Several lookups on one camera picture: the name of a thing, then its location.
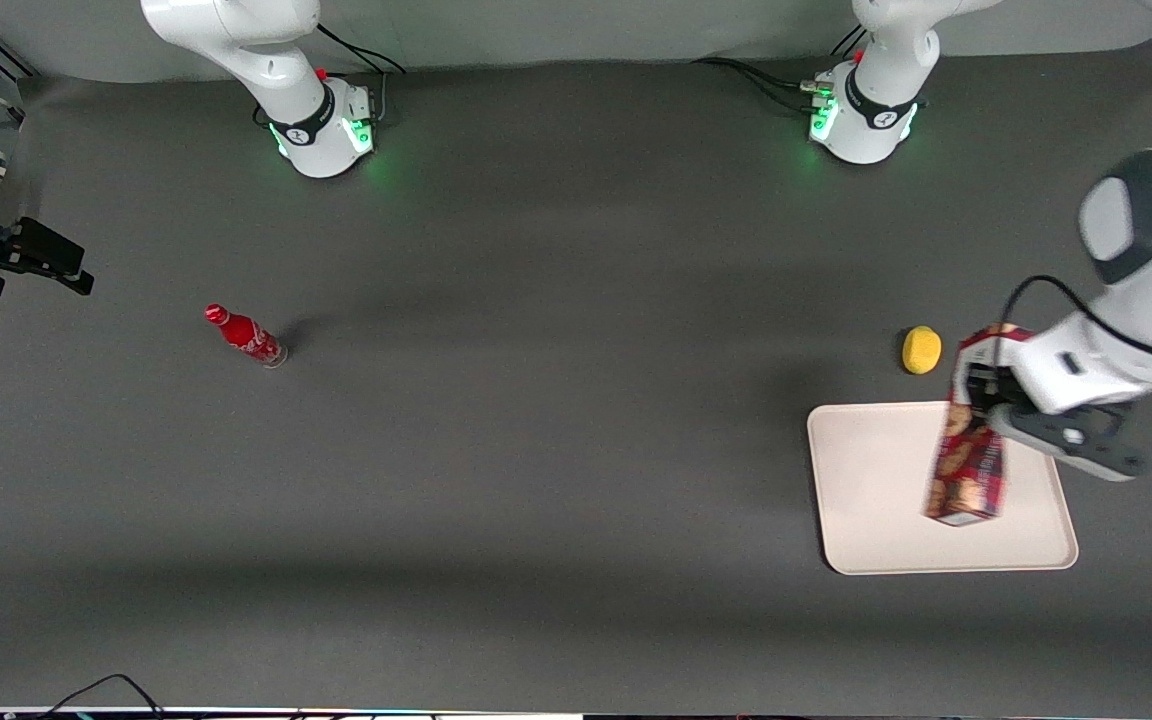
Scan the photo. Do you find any thin black cable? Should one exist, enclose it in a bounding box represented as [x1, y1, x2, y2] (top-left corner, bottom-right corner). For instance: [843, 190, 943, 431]
[34, 673, 169, 720]

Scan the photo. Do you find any white rectangular plastic tray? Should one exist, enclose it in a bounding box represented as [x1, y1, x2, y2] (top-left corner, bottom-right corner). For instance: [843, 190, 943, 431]
[807, 401, 1080, 577]

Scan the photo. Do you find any yellow lemon-shaped fruit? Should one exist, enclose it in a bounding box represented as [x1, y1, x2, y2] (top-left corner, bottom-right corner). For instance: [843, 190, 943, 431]
[901, 326, 943, 376]

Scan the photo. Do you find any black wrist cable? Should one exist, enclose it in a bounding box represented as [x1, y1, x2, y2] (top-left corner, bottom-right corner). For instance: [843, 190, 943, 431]
[1002, 276, 1152, 373]

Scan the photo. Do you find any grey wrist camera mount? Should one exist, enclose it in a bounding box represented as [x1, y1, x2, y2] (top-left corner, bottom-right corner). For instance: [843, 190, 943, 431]
[986, 402, 1149, 484]

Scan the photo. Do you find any black base cable bundle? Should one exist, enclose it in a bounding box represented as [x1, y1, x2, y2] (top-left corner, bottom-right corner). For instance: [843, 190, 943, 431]
[314, 22, 408, 126]
[691, 25, 869, 116]

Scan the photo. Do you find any red soda bottle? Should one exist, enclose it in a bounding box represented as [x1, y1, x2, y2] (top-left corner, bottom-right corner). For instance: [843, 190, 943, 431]
[203, 303, 289, 369]

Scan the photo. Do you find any red tartan cookie box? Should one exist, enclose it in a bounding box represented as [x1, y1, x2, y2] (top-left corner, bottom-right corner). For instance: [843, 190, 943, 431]
[923, 323, 1035, 528]

